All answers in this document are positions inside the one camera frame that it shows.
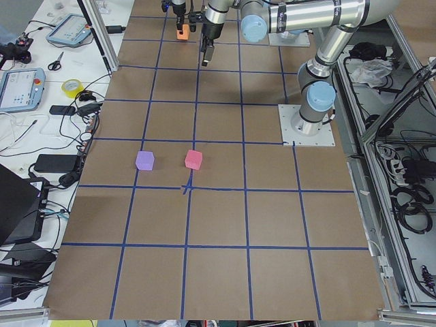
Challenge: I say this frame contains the upper blue teach pendant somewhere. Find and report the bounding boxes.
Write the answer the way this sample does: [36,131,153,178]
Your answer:
[46,14,91,48]

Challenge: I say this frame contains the pink foam cube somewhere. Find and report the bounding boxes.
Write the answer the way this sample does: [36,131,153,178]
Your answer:
[185,149,203,170]

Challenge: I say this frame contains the blue teach pendant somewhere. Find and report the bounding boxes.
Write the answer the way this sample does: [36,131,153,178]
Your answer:
[46,14,91,48]
[1,68,46,113]

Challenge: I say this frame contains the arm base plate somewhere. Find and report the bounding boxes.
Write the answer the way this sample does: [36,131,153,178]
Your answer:
[268,29,310,48]
[278,104,335,147]

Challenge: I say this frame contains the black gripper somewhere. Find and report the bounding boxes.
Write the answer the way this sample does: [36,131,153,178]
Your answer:
[189,11,223,66]
[161,0,187,33]

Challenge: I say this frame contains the purple foam cube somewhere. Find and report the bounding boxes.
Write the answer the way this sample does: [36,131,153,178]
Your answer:
[136,151,155,171]

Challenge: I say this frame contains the black laptop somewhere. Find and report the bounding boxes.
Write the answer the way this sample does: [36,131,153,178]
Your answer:
[1,166,48,245]

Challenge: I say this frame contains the black handled scissors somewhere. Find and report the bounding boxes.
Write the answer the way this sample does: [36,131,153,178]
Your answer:
[47,52,64,72]

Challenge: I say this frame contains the orange foam cube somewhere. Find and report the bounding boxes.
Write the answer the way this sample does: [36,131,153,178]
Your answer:
[176,24,190,41]

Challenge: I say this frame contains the yellow tape roll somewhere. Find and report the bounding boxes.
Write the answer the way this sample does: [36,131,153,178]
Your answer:
[61,78,84,99]

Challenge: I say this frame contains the lower blue teach pendant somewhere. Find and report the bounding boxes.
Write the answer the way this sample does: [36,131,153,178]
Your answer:
[1,68,46,113]

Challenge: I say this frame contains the black power strip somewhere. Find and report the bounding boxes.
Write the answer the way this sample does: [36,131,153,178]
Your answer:
[77,113,100,172]

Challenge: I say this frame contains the brown paper table mat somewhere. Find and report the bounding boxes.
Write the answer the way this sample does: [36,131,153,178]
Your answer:
[44,1,384,321]

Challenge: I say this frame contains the crumpled white cloth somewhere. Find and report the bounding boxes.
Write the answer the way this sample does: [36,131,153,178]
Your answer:
[350,59,393,88]

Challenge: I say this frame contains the black power adapter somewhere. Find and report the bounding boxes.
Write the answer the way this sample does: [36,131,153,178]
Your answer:
[34,154,78,173]

